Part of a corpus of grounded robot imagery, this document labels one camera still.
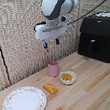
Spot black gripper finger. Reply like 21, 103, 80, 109
53, 36, 62, 47
42, 39, 50, 51

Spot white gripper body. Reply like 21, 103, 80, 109
32, 17, 70, 42

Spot black air fryer body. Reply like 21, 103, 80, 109
72, 10, 110, 68

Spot pink cup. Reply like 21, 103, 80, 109
46, 59, 61, 79

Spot beige woven folding screen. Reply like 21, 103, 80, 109
0, 0, 110, 93

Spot yellow food pieces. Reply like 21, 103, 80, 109
61, 72, 74, 83

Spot small white bowl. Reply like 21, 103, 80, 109
58, 69, 79, 88

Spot yellow food bar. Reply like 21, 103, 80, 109
41, 81, 60, 97

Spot white floral rim plate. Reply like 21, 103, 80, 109
0, 83, 49, 110

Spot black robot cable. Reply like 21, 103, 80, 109
62, 0, 110, 25

